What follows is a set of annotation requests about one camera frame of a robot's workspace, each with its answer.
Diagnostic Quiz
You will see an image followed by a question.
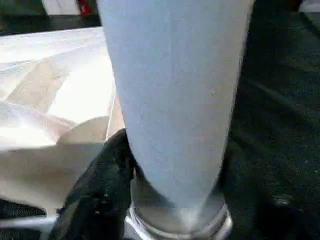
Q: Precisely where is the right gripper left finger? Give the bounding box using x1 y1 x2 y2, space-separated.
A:
56 128 138 240

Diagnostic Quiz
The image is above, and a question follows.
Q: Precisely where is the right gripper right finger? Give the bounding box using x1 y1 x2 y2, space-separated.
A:
221 139 320 240

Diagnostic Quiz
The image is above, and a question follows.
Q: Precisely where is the white plastic table top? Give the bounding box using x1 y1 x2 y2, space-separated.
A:
0 26 234 240

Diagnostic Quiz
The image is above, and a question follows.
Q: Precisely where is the white plastic table leg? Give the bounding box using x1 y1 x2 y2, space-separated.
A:
96 0 256 226

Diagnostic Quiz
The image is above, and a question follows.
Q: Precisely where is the black work surface mat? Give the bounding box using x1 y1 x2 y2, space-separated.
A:
0 0 320 240

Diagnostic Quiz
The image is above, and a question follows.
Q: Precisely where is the red bottle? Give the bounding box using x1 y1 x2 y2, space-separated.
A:
78 0 91 15

